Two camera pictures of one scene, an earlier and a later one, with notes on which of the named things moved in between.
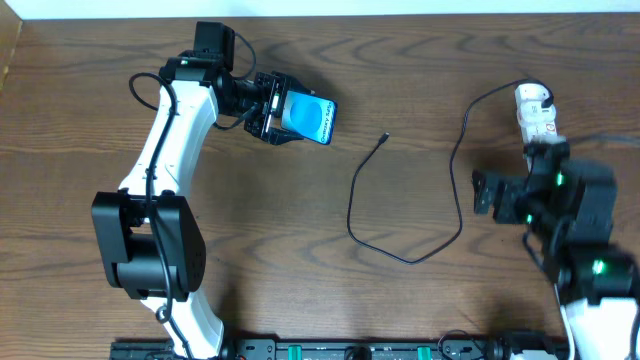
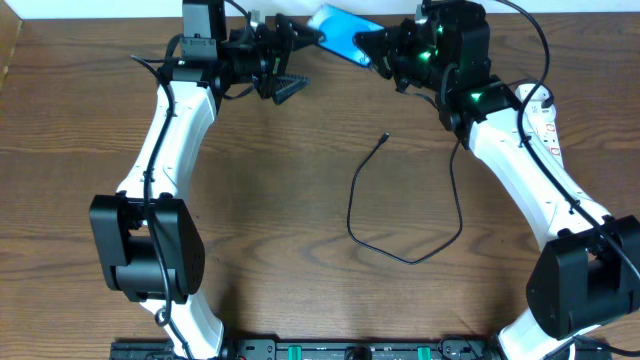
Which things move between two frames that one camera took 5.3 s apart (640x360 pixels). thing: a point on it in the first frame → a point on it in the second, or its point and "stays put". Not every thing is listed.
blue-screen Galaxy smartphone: x=312 y=116 → x=339 y=28
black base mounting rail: x=268 y=348 stays put
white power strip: x=545 y=131 stays put
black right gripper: x=481 y=192 → x=396 y=55
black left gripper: x=267 y=107 → x=273 y=57
